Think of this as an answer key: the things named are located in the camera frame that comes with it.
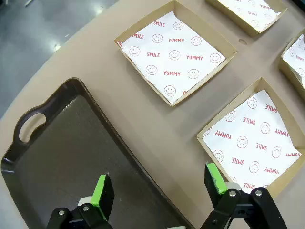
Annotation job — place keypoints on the kraft cardboard donut box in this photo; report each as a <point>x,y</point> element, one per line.
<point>238,21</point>
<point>202,29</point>
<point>287,70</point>
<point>281,103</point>

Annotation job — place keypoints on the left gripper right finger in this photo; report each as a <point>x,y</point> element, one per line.
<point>214,186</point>

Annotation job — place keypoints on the dark brown serving tray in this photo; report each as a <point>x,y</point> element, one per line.
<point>71,155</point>

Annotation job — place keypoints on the smile print paper liner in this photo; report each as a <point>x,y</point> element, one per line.
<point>257,12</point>
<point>250,155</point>
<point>162,64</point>
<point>297,55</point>

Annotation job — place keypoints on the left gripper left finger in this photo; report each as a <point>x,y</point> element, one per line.
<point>104,190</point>

